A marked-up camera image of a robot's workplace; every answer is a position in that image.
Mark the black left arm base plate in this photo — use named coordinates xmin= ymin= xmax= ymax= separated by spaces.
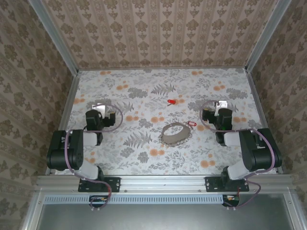
xmin=78 ymin=176 xmax=121 ymax=193

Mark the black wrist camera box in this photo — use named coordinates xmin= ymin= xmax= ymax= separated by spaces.
xmin=107 ymin=112 xmax=117 ymax=127
xmin=202 ymin=108 xmax=212 ymax=124

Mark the aluminium front rail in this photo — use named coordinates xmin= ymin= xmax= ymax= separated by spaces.
xmin=35 ymin=174 xmax=298 ymax=193

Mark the metal key holder with rings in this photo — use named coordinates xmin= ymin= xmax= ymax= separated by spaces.
xmin=158 ymin=121 xmax=191 ymax=148

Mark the aluminium right side rail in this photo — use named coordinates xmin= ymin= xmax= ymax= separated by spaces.
xmin=246 ymin=69 xmax=285 ymax=174

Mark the aluminium corner post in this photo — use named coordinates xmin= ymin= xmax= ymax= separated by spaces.
xmin=244 ymin=0 xmax=293 ymax=72
xmin=28 ymin=0 xmax=80 ymax=75

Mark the aluminium back rail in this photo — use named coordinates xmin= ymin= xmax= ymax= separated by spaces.
xmin=78 ymin=66 xmax=248 ymax=72

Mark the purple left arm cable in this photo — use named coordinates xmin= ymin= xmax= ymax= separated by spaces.
xmin=64 ymin=103 xmax=124 ymax=213

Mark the grey metal panel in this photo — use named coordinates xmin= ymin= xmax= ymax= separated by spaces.
xmin=35 ymin=203 xmax=295 ymax=230

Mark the white slotted cable duct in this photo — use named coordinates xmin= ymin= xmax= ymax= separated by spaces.
xmin=44 ymin=194 xmax=240 ymax=206

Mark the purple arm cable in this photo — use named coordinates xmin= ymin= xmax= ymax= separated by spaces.
xmin=64 ymin=103 xmax=124 ymax=213
xmin=200 ymin=100 xmax=276 ymax=212

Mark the aluminium rail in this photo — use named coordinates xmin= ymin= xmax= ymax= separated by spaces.
xmin=78 ymin=66 xmax=248 ymax=72
xmin=35 ymin=174 xmax=298 ymax=193
xmin=45 ymin=70 xmax=82 ymax=175
xmin=246 ymin=69 xmax=285 ymax=174

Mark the floral patterned table cover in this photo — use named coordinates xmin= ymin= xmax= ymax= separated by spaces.
xmin=47 ymin=69 xmax=283 ymax=176

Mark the aluminium right corner post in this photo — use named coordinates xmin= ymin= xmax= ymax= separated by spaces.
xmin=244 ymin=0 xmax=293 ymax=72

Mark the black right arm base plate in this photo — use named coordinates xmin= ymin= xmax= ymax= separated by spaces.
xmin=205 ymin=176 xmax=250 ymax=193

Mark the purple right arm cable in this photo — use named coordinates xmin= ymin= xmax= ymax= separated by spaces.
xmin=200 ymin=100 xmax=276 ymax=212

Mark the aluminium left corner post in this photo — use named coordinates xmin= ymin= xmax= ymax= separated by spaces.
xmin=28 ymin=0 xmax=80 ymax=75

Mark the aluminium frame bar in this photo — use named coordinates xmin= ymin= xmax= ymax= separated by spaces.
xmin=283 ymin=193 xmax=307 ymax=230
xmin=19 ymin=191 xmax=47 ymax=230

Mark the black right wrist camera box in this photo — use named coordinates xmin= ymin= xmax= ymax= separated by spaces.
xmin=202 ymin=108 xmax=212 ymax=124

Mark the aluminium left side rail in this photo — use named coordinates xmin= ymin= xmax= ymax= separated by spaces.
xmin=45 ymin=70 xmax=82 ymax=175

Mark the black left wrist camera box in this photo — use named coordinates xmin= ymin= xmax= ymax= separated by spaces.
xmin=107 ymin=112 xmax=117 ymax=127

